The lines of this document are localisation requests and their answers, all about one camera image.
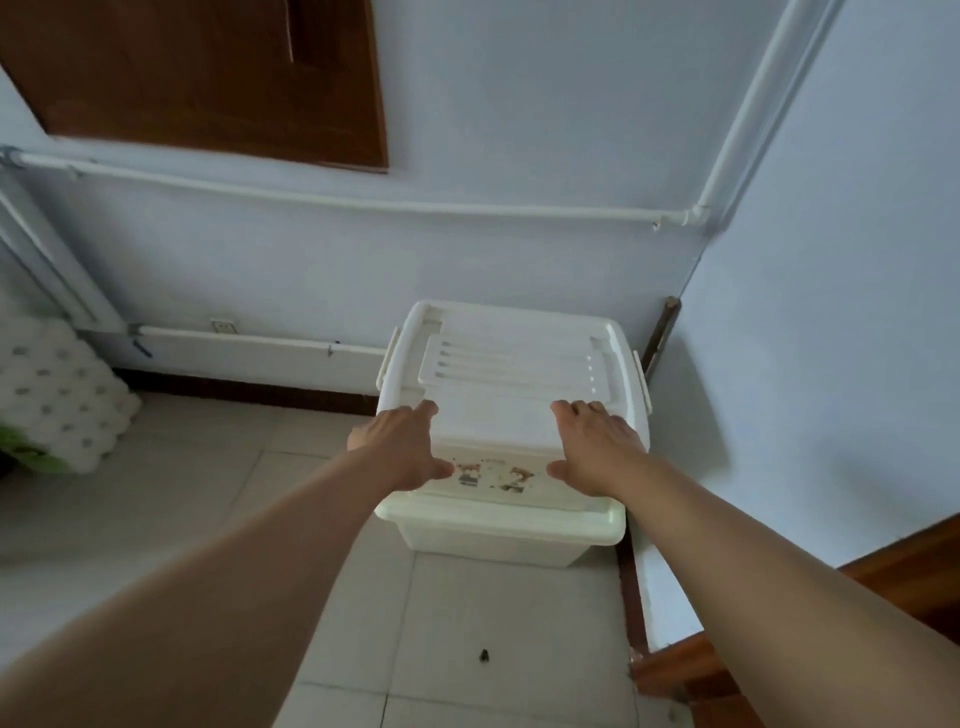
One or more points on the person's left forearm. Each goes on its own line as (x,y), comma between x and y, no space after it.
(217,592)

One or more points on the person's left thumb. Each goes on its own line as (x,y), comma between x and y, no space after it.
(439,470)

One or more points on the short white low wall pipe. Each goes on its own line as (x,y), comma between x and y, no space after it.
(255,341)

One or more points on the person's left hand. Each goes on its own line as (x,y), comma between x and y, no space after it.
(397,450)

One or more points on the brown wooden door frame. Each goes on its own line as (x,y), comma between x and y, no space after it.
(907,562)

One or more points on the person's right thumb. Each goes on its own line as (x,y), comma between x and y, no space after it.
(561,472)

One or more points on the person's right forearm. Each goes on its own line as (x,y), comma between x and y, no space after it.
(772,592)

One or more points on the brown wooden wall board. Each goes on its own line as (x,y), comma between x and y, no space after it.
(195,67)

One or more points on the white vertical corner pipe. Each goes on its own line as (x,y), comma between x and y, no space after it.
(765,97)

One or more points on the white wall socket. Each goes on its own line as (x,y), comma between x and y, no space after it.
(223,326)

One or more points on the pack of white paper rolls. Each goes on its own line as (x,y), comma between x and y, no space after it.
(60,390)

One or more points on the long white horizontal wall pipe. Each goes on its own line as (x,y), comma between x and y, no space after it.
(360,201)

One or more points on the dark brown baseboard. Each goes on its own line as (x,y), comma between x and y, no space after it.
(240,391)

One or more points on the green plastic bag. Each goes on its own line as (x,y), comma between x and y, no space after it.
(34,456)

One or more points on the white plastic box lid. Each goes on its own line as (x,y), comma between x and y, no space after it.
(502,375)

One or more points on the person's right hand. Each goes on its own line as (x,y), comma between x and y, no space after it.
(600,454)

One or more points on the white plastic storage box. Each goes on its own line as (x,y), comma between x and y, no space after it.
(510,546)

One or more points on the white slanted pipe pair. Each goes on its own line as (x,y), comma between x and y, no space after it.
(56,262)

